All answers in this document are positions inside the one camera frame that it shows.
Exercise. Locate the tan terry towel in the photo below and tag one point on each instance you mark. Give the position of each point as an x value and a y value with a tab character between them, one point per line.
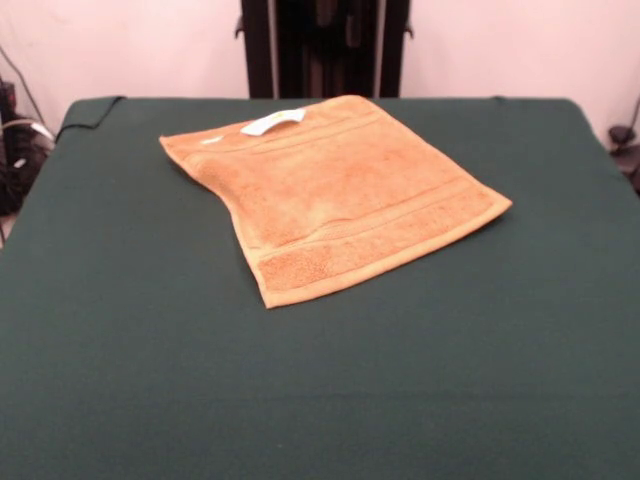
340	200

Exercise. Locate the black power strip red light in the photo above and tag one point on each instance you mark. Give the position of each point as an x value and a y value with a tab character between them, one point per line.
7	95

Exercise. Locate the black plug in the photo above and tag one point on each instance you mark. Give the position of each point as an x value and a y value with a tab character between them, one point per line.
620	134

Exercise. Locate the dark green table cloth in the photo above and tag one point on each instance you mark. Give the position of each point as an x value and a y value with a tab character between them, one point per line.
150	375

